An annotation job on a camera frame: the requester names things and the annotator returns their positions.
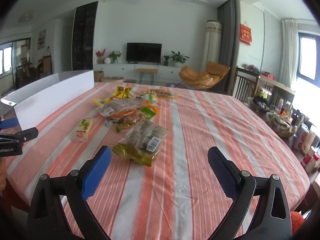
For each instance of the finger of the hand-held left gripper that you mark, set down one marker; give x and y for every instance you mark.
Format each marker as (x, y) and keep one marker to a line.
(10, 124)
(25, 135)

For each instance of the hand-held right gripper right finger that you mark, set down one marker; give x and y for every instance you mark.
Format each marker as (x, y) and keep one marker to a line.
(225, 175)

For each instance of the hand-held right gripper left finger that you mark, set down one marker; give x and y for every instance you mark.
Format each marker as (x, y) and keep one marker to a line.
(97, 172)

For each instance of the large white cardboard box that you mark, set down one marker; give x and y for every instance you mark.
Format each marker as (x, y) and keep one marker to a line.
(55, 97)

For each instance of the yellow snack packet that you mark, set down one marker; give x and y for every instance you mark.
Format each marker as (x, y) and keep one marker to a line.
(122, 93)

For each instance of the gold packet of dark snacks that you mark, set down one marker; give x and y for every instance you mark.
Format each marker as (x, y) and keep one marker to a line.
(142, 137)

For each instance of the orange white striped tablecloth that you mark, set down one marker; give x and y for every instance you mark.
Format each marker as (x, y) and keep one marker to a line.
(190, 155)

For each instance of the pale yellow cracker packet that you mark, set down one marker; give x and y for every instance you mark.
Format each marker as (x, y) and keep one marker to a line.
(83, 128)

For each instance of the red chair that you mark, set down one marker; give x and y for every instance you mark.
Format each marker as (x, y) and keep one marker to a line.
(15, 200)

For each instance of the green header snack packet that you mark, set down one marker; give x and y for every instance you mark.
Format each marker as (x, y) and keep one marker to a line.
(128, 121)

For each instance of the sliding glass door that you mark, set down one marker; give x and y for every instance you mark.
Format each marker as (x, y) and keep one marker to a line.
(15, 62)

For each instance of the orange trimmed brown snack packet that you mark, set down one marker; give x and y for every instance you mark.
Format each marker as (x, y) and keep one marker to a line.
(117, 108)

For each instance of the basket of small goods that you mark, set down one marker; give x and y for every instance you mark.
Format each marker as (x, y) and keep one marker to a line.
(277, 125)

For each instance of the group of bottles and jars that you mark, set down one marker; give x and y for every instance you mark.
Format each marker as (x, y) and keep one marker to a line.
(307, 140)

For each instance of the green pot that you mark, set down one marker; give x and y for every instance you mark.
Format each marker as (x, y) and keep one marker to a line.
(262, 93)

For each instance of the orange lounge chair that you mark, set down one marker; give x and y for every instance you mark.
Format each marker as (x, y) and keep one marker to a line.
(210, 76)

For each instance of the yellow edged pastry packet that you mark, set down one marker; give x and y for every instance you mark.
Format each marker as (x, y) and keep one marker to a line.
(161, 92)

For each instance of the red flower arrangement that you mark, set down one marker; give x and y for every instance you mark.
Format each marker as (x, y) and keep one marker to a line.
(100, 54)

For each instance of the round white vase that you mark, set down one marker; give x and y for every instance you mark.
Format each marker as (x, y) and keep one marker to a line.
(107, 60)

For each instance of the small wooden bench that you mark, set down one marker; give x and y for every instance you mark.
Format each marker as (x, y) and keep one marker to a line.
(147, 70)

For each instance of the tall dark display cabinet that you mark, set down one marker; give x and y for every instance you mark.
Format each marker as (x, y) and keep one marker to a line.
(83, 37)

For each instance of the white television cabinet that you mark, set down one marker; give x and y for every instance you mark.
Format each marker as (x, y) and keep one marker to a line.
(170, 72)

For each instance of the leafy plant in vase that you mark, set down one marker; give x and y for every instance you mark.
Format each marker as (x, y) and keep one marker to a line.
(115, 55)

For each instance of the large potted green plant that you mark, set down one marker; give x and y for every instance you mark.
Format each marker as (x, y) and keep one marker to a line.
(178, 57)

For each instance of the black flat television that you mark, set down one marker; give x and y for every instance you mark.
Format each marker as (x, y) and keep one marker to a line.
(143, 52)

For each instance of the small potted green plant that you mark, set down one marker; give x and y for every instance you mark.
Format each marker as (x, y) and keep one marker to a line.
(166, 59)

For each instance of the cloth covered standing air conditioner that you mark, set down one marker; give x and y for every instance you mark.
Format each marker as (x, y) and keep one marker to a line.
(211, 45)

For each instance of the white curtain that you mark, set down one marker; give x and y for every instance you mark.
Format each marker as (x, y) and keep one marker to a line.
(288, 55)

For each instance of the grey curtain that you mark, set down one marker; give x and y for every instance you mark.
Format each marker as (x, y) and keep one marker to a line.
(227, 30)

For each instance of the dark framed window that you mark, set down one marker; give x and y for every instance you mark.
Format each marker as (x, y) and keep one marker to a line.
(310, 57)

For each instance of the framed wall painting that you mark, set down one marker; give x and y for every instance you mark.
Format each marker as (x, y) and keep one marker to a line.
(41, 39)

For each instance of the red wall hanging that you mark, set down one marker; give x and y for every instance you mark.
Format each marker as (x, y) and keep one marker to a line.
(245, 33)

